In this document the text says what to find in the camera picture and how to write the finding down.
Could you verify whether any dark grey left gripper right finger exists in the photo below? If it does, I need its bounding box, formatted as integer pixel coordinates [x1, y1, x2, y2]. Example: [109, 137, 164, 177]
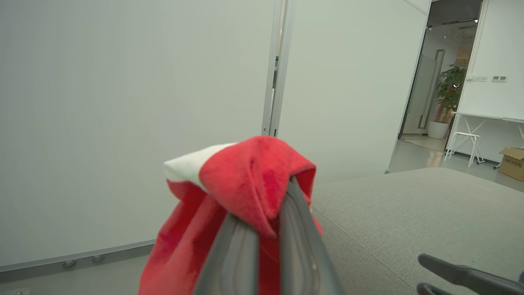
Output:
[279, 175, 345, 295]

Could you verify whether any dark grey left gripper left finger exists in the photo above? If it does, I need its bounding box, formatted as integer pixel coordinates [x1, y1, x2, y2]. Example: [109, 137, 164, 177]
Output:
[192, 212, 260, 295]

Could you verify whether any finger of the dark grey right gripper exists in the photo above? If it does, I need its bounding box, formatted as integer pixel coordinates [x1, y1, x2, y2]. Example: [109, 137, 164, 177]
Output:
[417, 253, 524, 295]
[416, 282, 449, 295]

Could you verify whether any red and white clothing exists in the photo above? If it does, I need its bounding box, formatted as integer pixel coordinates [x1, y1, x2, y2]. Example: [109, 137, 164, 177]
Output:
[138, 136, 323, 295]

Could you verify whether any grey fabric sofa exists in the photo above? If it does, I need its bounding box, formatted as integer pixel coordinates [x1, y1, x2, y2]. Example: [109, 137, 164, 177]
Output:
[311, 167, 524, 295]

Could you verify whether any brown cardboard box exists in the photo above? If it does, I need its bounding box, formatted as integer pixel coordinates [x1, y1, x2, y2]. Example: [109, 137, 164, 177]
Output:
[499, 147, 524, 182]

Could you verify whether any white stool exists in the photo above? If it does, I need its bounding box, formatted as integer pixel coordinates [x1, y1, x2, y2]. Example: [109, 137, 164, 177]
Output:
[444, 132, 486, 168]

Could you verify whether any white plant pot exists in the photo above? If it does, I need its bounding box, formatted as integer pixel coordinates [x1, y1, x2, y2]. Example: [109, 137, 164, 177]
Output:
[428, 121, 450, 140]

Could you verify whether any white table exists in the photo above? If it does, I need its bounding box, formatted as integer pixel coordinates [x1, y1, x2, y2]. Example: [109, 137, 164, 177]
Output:
[450, 111, 524, 169]

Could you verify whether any white partition panel beside sofa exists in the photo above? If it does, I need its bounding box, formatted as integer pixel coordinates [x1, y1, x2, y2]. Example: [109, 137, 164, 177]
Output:
[270, 0, 432, 185]

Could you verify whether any green potted plant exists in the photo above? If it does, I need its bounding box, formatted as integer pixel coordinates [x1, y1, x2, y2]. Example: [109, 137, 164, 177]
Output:
[436, 64, 468, 123]

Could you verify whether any frosted glass door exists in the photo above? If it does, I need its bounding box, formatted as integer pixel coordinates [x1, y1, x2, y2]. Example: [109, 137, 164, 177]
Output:
[404, 50, 445, 132]

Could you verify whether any white partition panel with levelling feet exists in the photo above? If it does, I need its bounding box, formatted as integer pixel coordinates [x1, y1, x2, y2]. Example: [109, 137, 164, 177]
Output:
[0, 0, 283, 273]

